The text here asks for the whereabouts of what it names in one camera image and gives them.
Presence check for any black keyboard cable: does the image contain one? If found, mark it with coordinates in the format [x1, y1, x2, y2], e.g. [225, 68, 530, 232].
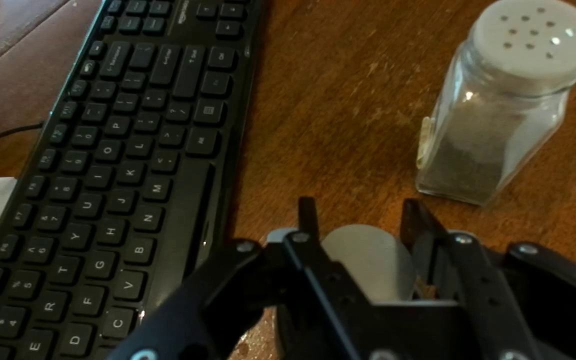
[0, 120, 43, 149]

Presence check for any glass spice shaker bottle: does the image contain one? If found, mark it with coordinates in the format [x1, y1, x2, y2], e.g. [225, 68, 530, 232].
[414, 0, 576, 208]

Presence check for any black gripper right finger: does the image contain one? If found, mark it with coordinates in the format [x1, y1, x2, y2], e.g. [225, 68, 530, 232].
[398, 195, 576, 360]

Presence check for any black computer keyboard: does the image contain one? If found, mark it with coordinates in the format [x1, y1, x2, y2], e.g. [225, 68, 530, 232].
[0, 0, 268, 360]

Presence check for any silver round bottle lid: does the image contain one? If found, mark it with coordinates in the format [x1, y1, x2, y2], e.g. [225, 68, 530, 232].
[320, 223, 417, 306]

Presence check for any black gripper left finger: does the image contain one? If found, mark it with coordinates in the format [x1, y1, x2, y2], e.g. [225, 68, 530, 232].
[106, 195, 412, 360]

